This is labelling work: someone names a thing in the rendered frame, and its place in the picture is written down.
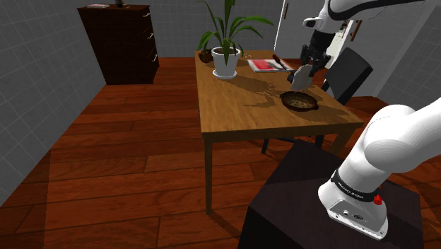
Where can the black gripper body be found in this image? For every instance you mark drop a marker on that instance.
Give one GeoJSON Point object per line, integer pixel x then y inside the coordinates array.
{"type": "Point", "coordinates": [316, 46]}

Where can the grey kitchen tool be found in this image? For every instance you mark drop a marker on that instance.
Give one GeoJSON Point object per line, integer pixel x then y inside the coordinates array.
{"type": "Point", "coordinates": [302, 78]}

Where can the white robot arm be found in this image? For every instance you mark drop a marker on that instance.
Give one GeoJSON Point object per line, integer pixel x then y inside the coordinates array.
{"type": "Point", "coordinates": [389, 141]}

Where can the dark brown brush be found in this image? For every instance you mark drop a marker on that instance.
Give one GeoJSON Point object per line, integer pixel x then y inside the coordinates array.
{"type": "Point", "coordinates": [278, 61]}

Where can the black chair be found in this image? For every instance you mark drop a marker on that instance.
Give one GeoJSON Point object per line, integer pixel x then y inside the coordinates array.
{"type": "Point", "coordinates": [348, 74]}

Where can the red and white book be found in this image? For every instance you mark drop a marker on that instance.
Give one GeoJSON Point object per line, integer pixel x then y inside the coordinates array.
{"type": "Point", "coordinates": [263, 65]}

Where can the brown woven basket bowl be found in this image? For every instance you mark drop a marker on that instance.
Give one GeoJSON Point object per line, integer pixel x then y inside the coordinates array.
{"type": "Point", "coordinates": [298, 101]}

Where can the green plant in white pot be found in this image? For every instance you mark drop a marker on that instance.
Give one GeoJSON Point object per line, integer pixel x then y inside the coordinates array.
{"type": "Point", "coordinates": [225, 60]}

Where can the wooden table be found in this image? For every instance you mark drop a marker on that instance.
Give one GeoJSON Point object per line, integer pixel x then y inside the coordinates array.
{"type": "Point", "coordinates": [237, 103]}

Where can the small dark brown bowl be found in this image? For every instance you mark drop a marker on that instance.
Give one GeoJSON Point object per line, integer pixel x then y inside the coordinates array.
{"type": "Point", "coordinates": [205, 56]}

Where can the dark robot stand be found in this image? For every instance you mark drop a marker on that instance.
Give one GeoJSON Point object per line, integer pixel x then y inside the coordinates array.
{"type": "Point", "coordinates": [296, 193]}

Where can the dark brown chest of drawers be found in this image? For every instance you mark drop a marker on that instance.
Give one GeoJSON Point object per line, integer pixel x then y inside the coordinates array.
{"type": "Point", "coordinates": [120, 44]}

